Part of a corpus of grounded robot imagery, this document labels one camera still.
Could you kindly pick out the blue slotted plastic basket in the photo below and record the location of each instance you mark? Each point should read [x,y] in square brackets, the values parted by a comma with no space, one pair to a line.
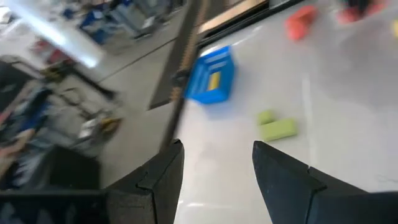
[199,90]

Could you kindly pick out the long red block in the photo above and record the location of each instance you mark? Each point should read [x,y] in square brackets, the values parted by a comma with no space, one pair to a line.
[348,15]
[300,23]

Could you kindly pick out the long yellow block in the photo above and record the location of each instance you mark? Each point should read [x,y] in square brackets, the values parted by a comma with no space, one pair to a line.
[214,81]
[395,29]

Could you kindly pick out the small green block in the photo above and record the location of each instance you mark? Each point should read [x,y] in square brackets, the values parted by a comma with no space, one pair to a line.
[265,117]

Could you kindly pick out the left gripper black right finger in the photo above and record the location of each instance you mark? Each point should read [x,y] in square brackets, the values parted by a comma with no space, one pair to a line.
[289,193]

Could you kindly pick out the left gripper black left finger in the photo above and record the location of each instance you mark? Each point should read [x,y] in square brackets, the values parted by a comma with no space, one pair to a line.
[161,193]

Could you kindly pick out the long green block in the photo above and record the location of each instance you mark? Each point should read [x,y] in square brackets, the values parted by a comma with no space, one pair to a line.
[278,129]

